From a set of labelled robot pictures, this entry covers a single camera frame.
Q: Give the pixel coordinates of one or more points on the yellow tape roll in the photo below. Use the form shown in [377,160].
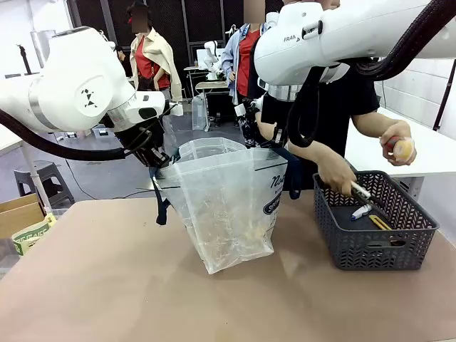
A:
[404,153]

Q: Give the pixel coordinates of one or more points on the clear plastic container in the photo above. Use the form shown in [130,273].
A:
[199,114]

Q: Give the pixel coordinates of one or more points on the person's right hand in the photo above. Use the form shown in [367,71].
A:
[336,178]

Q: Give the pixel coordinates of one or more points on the person's left hand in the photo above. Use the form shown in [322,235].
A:
[400,130]

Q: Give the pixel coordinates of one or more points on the person's right forearm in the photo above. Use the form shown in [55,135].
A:
[320,156]

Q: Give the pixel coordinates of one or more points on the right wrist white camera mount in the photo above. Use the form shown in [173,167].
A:
[240,109]

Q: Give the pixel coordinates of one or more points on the white and blue pen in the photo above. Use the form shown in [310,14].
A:
[360,213]

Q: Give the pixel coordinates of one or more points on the gray standing panel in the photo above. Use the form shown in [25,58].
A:
[41,46]

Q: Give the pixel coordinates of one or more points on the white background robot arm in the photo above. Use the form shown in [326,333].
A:
[210,48]

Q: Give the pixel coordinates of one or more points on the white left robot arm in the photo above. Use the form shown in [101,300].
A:
[71,78]

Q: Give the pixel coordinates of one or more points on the black tripod stand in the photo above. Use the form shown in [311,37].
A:
[24,58]

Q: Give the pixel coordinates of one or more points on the yellow utility knife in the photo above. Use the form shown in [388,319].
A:
[379,222]

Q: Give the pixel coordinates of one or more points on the person's left forearm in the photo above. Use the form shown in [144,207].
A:
[370,123]

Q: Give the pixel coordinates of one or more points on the small background table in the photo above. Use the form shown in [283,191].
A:
[210,85]

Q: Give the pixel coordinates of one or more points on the green and white paper bag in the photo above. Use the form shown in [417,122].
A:
[30,237]

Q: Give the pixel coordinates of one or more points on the gray plastic step stool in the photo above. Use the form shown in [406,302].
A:
[42,171]

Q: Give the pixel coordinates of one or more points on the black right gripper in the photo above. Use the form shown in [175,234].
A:
[272,117]

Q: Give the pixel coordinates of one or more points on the black slanted stand pole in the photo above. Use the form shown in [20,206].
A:
[443,99]

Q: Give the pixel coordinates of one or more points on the person in red shirt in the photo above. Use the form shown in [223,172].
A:
[231,60]

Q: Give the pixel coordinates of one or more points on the white side table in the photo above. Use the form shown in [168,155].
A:
[7,142]

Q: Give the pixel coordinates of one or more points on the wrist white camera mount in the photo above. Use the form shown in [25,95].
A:
[240,109]
[174,108]

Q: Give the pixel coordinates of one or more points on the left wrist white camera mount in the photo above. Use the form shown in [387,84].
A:
[174,108]

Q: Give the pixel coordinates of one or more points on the brown cardboard box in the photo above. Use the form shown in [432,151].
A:
[18,217]

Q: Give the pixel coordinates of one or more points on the person in black t-shirt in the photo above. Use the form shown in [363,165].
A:
[338,107]

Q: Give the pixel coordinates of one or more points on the dark gray plastic basket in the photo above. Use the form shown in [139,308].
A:
[370,254]

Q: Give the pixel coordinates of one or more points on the mannequin with cream jacket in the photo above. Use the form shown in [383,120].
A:
[153,53]

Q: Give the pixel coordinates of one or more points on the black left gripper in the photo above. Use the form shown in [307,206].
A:
[147,149]

